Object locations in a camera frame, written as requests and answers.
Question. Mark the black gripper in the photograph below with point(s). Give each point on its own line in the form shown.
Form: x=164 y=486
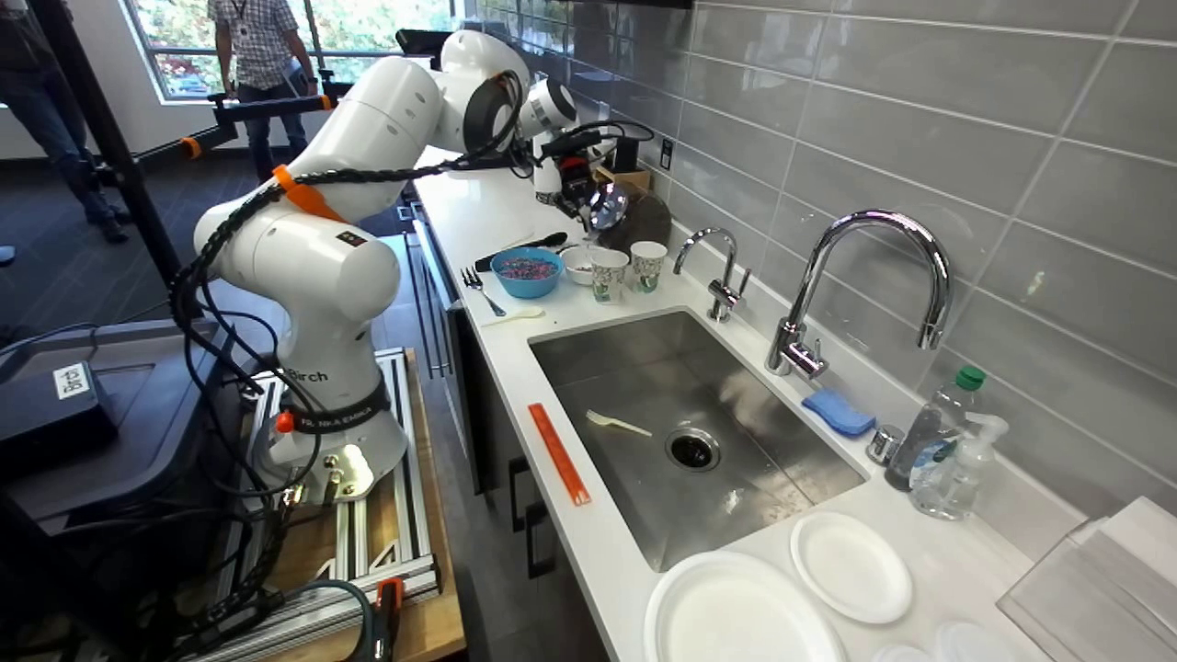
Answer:
x=578 y=179

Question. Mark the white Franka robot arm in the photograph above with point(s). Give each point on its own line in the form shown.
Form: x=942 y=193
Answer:
x=307 y=271

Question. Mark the white bowl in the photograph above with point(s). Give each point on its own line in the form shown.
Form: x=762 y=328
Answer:
x=583 y=258

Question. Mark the blue bowl with colourful cereal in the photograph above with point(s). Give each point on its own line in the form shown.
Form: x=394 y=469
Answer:
x=527 y=272

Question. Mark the cream plastic spoon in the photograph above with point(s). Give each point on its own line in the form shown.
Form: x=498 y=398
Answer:
x=620 y=424
x=518 y=314

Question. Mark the shiny metal pot lid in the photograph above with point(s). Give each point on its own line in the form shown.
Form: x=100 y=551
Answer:
x=606 y=206

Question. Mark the black canister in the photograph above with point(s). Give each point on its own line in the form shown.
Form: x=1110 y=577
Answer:
x=627 y=153

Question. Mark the patterned paper cup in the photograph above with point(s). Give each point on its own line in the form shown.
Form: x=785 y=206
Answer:
x=650 y=267
x=609 y=278

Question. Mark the silver metal fork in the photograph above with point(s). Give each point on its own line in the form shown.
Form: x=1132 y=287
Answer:
x=484 y=290

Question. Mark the small chrome faucet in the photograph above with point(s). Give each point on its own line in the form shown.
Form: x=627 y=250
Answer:
x=724 y=287

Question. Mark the stainless steel sink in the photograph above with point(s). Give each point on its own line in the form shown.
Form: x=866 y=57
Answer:
x=685 y=370

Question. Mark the dark base cabinet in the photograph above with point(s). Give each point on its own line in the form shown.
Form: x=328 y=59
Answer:
x=484 y=404

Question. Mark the orange tape strip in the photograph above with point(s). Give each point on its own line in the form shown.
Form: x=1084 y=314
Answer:
x=558 y=452

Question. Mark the tall chrome faucet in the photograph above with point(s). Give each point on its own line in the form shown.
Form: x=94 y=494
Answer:
x=796 y=355

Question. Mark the person in patterned shirt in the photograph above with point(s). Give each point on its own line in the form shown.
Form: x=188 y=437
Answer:
x=263 y=59

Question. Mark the blue sponge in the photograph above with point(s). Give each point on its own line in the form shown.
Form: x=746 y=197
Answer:
x=842 y=413

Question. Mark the large white plate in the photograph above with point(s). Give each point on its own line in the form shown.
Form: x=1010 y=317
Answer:
x=739 y=613

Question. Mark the black slanted pole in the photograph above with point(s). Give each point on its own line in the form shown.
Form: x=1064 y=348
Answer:
x=117 y=160

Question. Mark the wooden base board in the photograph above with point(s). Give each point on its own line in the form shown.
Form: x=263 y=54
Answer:
x=429 y=625

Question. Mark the clear bottle with green cap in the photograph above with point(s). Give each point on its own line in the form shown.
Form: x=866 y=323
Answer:
x=950 y=470

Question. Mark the small white plate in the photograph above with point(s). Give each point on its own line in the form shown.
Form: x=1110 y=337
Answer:
x=850 y=566

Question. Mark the grey cart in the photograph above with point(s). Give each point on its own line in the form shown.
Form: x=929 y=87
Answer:
x=133 y=404

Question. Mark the person in dark clothes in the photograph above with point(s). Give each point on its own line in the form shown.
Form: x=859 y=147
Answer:
x=44 y=110

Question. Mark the white QR code tag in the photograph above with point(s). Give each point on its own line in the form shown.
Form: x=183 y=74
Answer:
x=71 y=381

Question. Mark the wall power outlet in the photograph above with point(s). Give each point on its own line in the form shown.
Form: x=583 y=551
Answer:
x=666 y=153

